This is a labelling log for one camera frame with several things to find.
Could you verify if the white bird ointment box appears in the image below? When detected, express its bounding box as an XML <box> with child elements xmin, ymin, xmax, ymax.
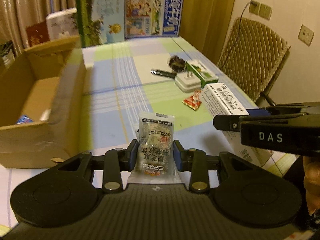
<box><xmin>200</xmin><ymin>83</ymin><xmax>272</xmax><ymax>167</ymax></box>

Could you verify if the silver black snack packet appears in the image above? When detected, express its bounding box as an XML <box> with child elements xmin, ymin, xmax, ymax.
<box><xmin>128</xmin><ymin>112</ymin><xmax>175</xmax><ymax>184</ymax></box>

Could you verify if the person's right hand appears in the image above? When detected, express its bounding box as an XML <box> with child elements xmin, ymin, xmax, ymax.
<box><xmin>303</xmin><ymin>157</ymin><xmax>320</xmax><ymax>215</ymax></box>

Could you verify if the red snack packet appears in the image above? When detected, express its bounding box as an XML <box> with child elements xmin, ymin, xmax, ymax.
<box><xmin>183</xmin><ymin>90</ymin><xmax>202</xmax><ymax>111</ymax></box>

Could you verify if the green white medicine box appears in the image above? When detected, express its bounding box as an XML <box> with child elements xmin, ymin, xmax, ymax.
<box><xmin>185</xmin><ymin>60</ymin><xmax>219</xmax><ymax>88</ymax></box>

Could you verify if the white power adapter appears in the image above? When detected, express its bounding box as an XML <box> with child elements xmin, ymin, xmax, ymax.
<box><xmin>175</xmin><ymin>72</ymin><xmax>201</xmax><ymax>93</ymax></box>

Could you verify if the quilted olive chair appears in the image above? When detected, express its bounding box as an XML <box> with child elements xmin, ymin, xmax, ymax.
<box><xmin>217</xmin><ymin>17</ymin><xmax>291</xmax><ymax>102</ymax></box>

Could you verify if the black usb stick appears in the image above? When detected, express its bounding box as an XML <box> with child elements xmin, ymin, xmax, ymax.
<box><xmin>150</xmin><ymin>69</ymin><xmax>176</xmax><ymax>79</ymax></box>

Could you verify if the dark velvet scrunchie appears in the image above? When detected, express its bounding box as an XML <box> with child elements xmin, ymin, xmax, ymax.
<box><xmin>168</xmin><ymin>55</ymin><xmax>186</xmax><ymax>73</ymax></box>

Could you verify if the checkered bed sheet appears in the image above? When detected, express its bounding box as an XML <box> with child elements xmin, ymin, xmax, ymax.
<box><xmin>0</xmin><ymin>36</ymin><xmax>298</xmax><ymax>228</ymax></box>

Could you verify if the blue packet in box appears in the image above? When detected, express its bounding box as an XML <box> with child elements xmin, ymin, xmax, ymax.
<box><xmin>16</xmin><ymin>115</ymin><xmax>34</xmax><ymax>125</ymax></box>

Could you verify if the brown cardboard box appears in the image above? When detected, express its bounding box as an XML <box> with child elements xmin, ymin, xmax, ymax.
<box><xmin>1</xmin><ymin>36</ymin><xmax>86</xmax><ymax>168</ymax></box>

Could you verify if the yellow-brown curtain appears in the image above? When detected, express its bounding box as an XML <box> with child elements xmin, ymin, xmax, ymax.
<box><xmin>180</xmin><ymin>0</ymin><xmax>235</xmax><ymax>63</ymax></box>

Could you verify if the blue milk carton box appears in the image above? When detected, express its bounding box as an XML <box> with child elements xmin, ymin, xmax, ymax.
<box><xmin>125</xmin><ymin>0</ymin><xmax>184</xmax><ymax>38</ymax></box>

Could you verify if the white appliance box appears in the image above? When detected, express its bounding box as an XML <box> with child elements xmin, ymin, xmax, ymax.
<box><xmin>46</xmin><ymin>8</ymin><xmax>79</xmax><ymax>41</ymax></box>

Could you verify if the green light-blue milk box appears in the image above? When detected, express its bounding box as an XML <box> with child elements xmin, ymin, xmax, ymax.
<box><xmin>75</xmin><ymin>0</ymin><xmax>125</xmax><ymax>48</ymax></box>

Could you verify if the red gift box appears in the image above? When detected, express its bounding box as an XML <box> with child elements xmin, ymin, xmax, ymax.
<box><xmin>26</xmin><ymin>21</ymin><xmax>50</xmax><ymax>47</ymax></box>

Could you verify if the beige curtain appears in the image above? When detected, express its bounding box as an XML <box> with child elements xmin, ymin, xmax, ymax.
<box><xmin>1</xmin><ymin>0</ymin><xmax>75</xmax><ymax>55</ymax></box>

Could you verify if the beige wall switch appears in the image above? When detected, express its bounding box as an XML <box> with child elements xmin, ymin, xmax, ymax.
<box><xmin>298</xmin><ymin>25</ymin><xmax>314</xmax><ymax>47</ymax></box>

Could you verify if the beige wall socket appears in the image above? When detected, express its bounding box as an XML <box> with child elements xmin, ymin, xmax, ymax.
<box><xmin>249</xmin><ymin>0</ymin><xmax>272</xmax><ymax>20</ymax></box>

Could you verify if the black charger cable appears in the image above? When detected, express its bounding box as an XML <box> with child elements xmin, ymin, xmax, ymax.
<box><xmin>223</xmin><ymin>0</ymin><xmax>258</xmax><ymax>67</ymax></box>

